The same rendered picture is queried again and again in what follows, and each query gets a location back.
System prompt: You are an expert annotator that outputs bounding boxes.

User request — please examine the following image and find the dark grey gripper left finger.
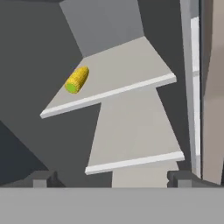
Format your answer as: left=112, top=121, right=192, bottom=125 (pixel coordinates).
left=2, top=170, right=66, bottom=188

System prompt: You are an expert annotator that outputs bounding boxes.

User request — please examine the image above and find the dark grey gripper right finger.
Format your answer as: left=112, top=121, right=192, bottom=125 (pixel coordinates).
left=166, top=170, right=223, bottom=188

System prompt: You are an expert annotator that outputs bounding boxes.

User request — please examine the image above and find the pale grey freezer shelf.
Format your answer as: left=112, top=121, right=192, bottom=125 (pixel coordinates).
left=84, top=85, right=186, bottom=176
left=39, top=36, right=178, bottom=120

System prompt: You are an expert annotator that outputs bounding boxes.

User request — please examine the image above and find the grey freezer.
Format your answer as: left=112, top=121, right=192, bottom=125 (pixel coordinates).
left=0, top=0, right=215, bottom=188

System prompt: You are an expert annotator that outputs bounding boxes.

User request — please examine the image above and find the yellow corn cob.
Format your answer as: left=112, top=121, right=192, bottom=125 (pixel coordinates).
left=64, top=66, right=90, bottom=95

